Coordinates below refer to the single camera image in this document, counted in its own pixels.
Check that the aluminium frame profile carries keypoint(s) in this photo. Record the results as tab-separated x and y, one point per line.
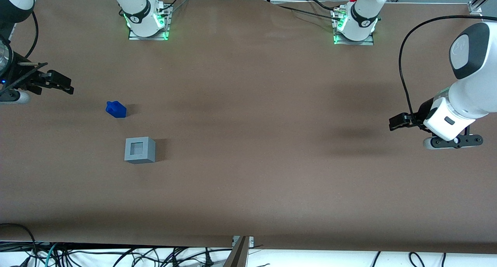
479	0

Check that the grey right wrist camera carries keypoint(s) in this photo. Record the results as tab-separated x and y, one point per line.
15	98

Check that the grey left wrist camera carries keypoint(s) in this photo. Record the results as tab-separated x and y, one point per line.
454	141

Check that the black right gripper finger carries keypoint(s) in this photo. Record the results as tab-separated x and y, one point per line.
60	79
66	89

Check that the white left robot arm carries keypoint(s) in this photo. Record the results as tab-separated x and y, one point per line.
471	88

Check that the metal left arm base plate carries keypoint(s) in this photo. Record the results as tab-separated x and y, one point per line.
355	42

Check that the aluminium table edge bracket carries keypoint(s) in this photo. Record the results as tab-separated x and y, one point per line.
240	251

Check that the gray square base block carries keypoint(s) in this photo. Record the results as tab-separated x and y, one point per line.
139	150

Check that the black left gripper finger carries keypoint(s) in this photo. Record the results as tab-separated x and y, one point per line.
400	121
414	117

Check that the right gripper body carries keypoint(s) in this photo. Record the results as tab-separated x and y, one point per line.
24	79

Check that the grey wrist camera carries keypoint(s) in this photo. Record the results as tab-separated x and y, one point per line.
454	141
15	98

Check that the blue plastic part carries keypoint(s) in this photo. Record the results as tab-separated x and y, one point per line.
116	109

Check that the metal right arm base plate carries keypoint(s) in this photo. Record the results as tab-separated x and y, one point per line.
149	37

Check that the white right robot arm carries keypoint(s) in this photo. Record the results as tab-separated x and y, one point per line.
140	22

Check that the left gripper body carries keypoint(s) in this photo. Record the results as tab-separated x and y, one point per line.
422	112

